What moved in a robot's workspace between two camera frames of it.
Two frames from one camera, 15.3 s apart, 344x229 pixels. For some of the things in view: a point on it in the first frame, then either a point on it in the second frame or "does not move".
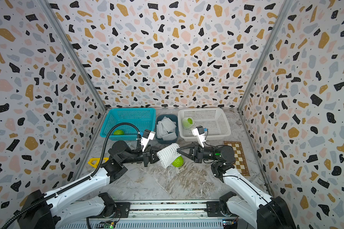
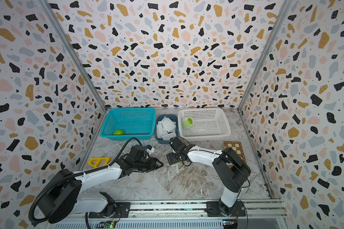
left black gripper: x=149 y=155 -> x=153 y=164
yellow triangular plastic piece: x=97 y=161 does not move
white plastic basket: x=214 y=119 does not move
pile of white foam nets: x=166 y=129 does not move
